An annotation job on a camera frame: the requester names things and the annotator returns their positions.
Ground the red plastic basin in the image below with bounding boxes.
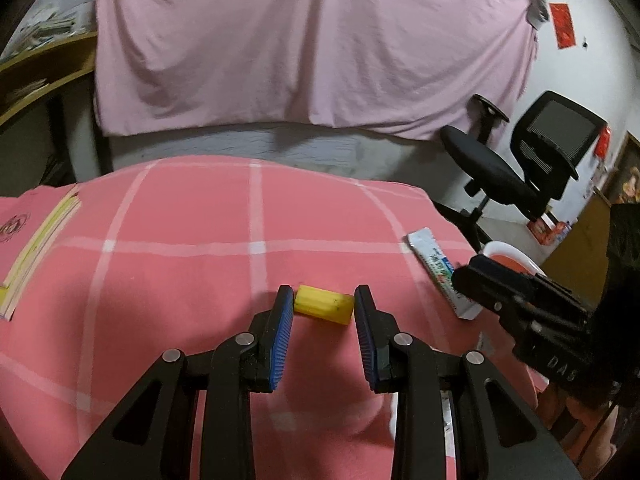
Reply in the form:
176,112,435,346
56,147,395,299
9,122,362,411
480,240,544,275

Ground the red box on floor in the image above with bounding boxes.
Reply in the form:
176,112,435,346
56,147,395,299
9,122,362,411
527,214,572,246

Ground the pink checked tablecloth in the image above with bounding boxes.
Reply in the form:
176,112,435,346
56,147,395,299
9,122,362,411
0,154,549,480

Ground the wooden cabinet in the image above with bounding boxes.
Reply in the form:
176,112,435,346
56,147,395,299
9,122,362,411
542,192,611,310

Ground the person's right hand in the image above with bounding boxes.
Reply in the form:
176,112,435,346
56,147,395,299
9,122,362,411
536,382,618,479

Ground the pink hanging sheet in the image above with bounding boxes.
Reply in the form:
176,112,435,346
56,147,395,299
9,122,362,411
96,0,537,140

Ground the yellow plastic cylinder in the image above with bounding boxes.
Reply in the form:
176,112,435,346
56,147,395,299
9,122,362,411
294,285,355,325

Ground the red paper wall poster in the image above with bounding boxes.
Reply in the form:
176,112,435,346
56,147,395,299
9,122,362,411
549,3,576,50

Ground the red hanging ornament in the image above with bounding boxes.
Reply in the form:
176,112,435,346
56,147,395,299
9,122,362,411
593,126,612,160

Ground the white toothpaste tube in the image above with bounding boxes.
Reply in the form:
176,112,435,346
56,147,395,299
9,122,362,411
406,228,482,321

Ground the wooden wall shelf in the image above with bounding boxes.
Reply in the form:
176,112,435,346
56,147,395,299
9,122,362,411
1,32,98,131

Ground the yellow middle book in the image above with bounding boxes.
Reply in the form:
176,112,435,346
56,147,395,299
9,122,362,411
0,194,83,311

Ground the black office chair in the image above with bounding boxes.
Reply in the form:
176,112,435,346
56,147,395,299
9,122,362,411
436,90,608,252

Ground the pink top book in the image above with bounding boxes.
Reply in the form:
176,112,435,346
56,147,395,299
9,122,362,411
0,183,79,291

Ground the pile of papers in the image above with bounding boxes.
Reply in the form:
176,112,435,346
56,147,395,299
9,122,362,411
1,1,96,58

